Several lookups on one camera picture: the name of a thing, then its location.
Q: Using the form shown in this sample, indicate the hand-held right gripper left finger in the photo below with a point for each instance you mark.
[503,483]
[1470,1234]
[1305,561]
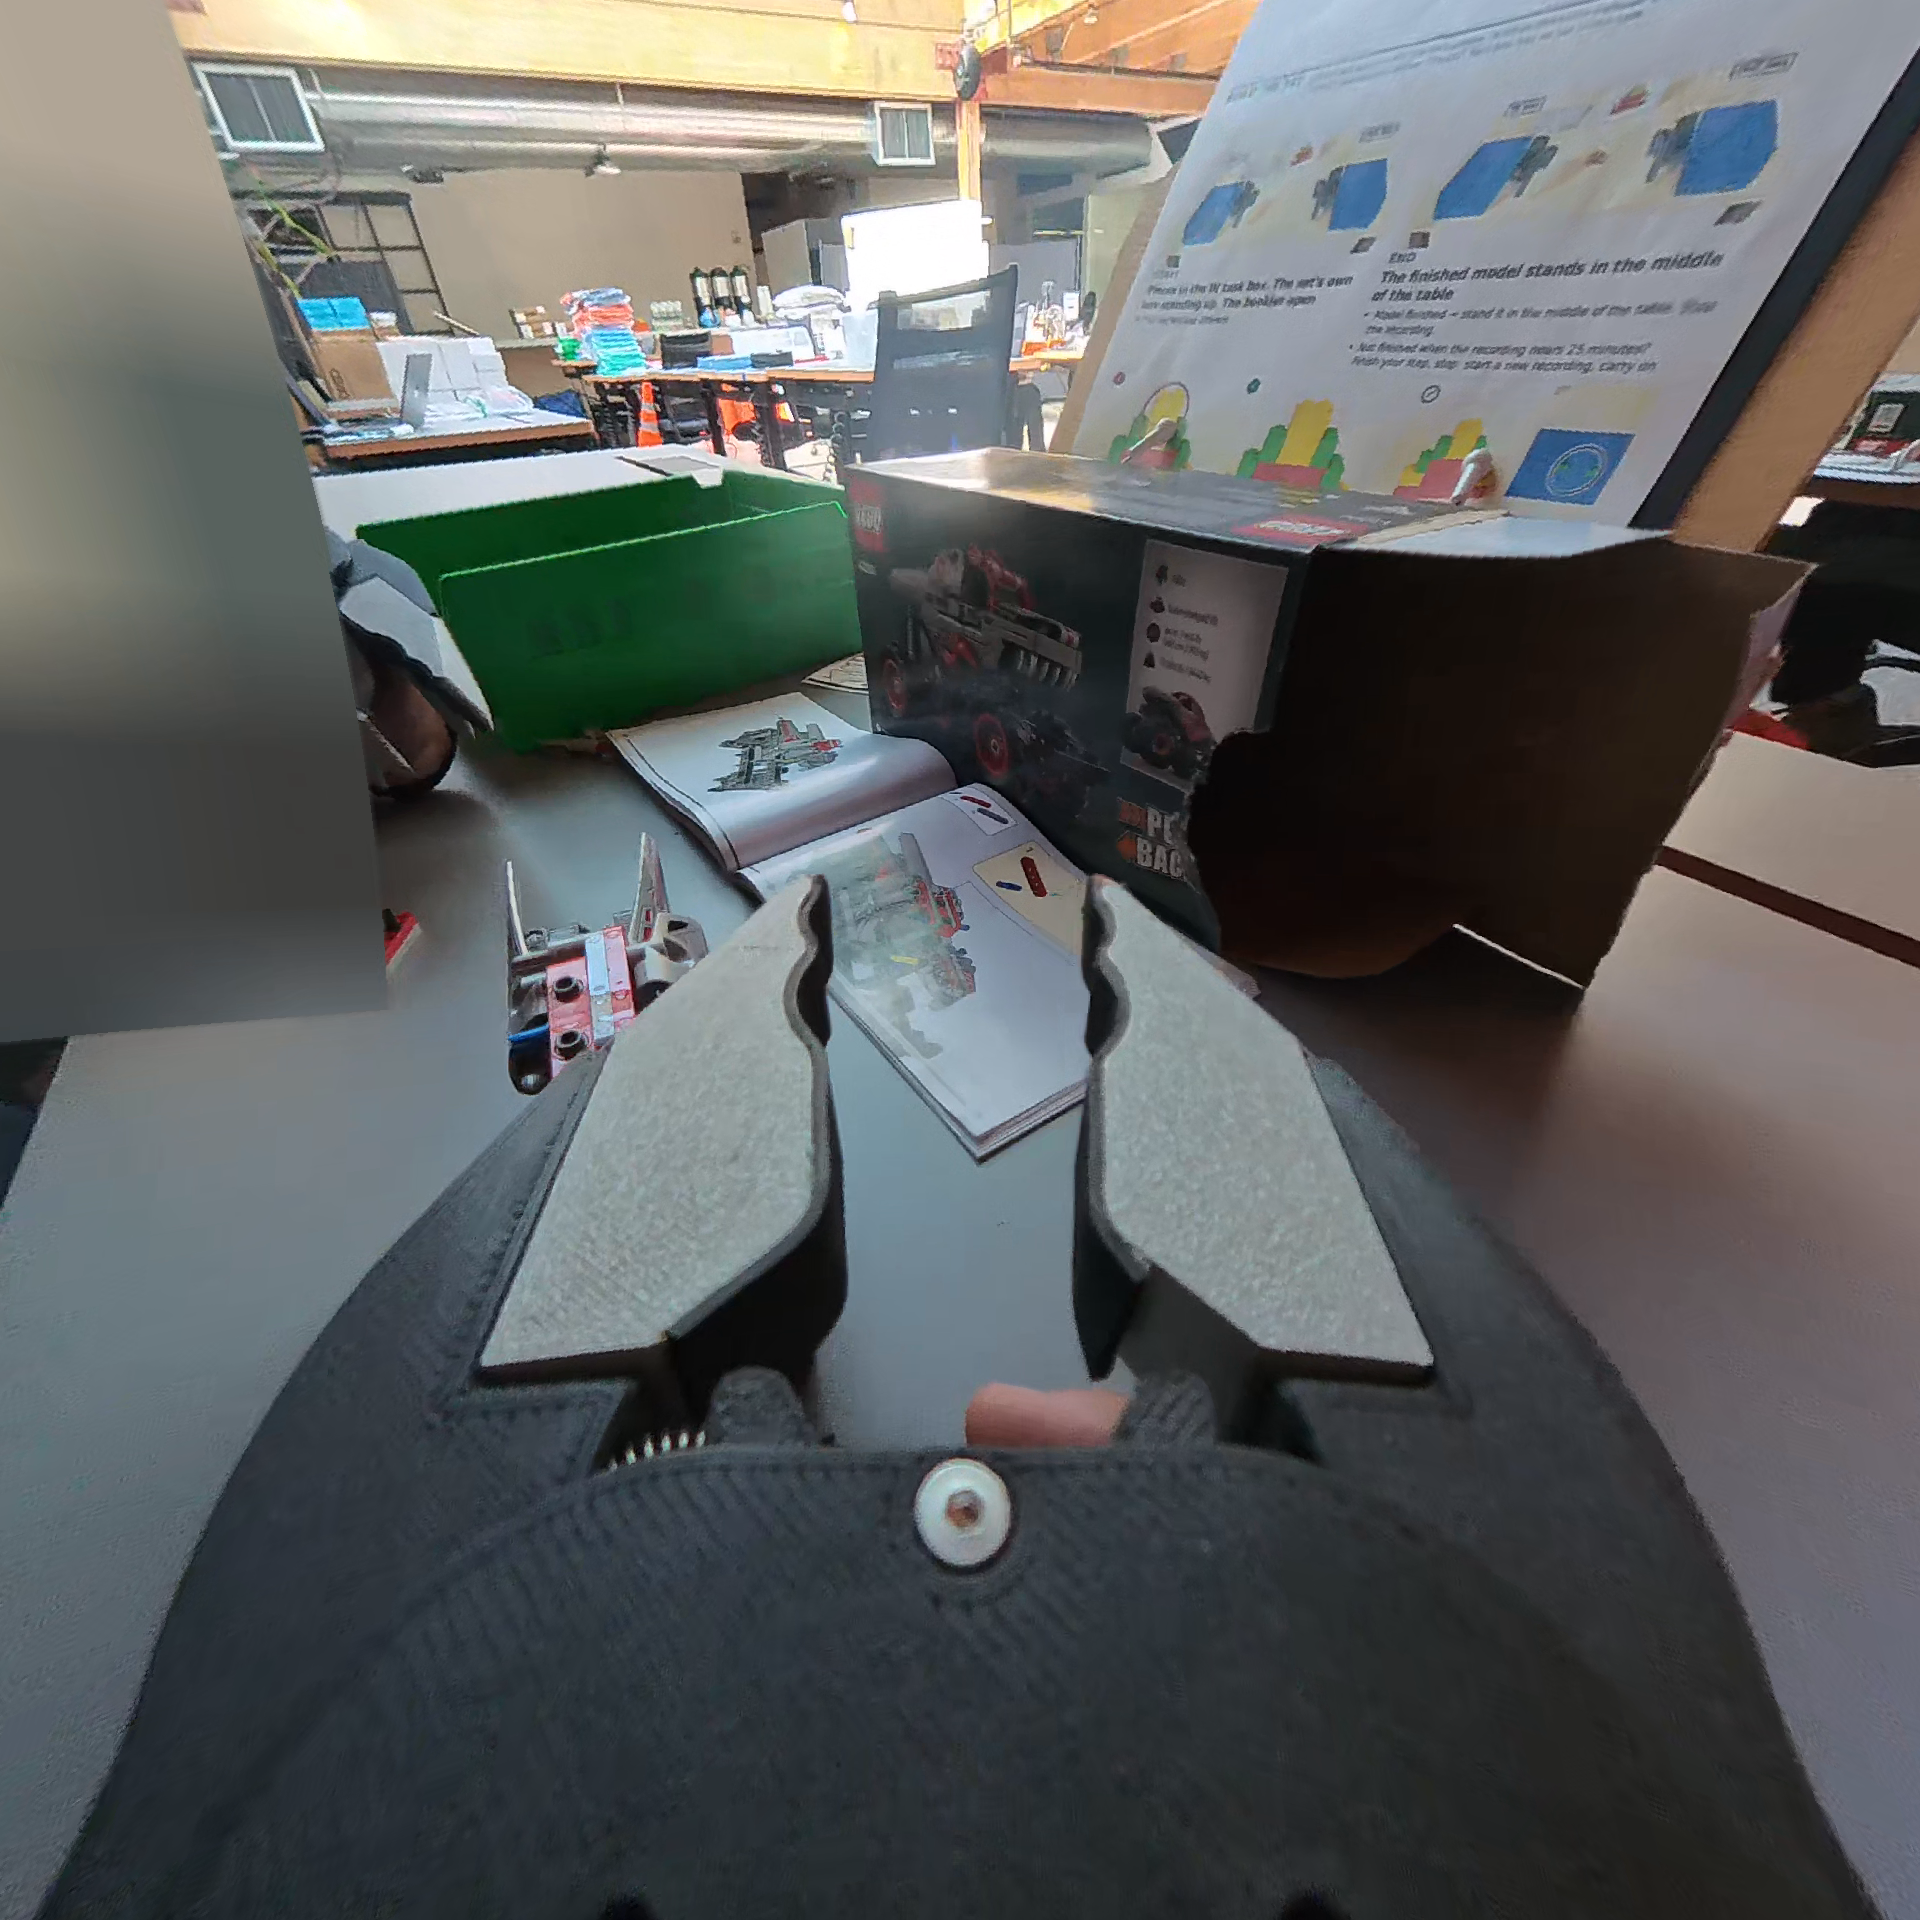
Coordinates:
[674,1140]

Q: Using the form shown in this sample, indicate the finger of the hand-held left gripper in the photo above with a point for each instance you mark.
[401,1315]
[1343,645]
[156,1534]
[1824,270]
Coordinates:
[451,661]
[384,749]

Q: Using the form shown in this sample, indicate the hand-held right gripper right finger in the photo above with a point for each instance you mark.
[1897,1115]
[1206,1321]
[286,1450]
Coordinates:
[1243,1170]

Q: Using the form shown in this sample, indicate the partly built lego model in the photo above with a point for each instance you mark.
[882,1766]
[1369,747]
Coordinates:
[579,982]

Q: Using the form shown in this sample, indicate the small red blue lego piece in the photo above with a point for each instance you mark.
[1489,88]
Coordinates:
[402,933]

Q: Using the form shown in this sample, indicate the dark lego set box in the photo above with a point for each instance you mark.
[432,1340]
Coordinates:
[1424,720]

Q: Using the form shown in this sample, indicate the person's left hand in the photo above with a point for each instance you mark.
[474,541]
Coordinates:
[427,734]

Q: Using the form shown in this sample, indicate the person's right hand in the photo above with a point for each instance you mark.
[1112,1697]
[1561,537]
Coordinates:
[1049,1413]

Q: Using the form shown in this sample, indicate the grey table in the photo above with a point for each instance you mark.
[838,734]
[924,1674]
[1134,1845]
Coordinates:
[495,486]

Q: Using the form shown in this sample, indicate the green plastic bin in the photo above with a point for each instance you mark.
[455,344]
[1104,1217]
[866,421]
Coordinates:
[628,600]

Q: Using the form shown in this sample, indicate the silver laptop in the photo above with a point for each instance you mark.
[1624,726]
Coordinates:
[416,389]

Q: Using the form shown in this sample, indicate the stack of white boxes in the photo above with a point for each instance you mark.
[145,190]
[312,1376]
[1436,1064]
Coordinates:
[458,376]

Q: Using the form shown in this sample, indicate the orange traffic cone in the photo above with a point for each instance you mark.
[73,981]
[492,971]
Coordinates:
[648,416]

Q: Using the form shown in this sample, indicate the stack of colourful packets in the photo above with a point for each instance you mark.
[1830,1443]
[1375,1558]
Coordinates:
[608,329]

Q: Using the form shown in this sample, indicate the paper sheet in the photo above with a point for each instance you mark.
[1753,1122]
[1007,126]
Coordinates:
[838,676]

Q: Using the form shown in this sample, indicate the open instruction booklet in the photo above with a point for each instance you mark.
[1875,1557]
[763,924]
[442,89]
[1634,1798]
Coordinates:
[840,763]

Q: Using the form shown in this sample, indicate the long wooden table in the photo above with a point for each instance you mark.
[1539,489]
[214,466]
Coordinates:
[779,373]

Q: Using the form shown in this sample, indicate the row of dark bottles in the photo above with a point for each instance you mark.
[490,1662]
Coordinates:
[716,292]

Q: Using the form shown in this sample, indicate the black office chair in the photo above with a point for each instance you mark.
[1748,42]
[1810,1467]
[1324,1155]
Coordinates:
[945,360]

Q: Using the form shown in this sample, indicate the white board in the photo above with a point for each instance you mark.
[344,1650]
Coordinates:
[914,246]

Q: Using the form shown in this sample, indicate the dark chair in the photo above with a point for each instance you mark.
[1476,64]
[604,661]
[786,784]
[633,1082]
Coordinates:
[1852,645]

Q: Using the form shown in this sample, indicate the printed instruction poster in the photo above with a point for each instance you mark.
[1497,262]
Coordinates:
[1499,300]

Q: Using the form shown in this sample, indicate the printed instruction board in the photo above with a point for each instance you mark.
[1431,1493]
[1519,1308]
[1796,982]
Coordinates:
[1800,389]

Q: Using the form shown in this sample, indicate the metal air duct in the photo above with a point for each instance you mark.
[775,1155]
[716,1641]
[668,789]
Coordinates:
[674,132]

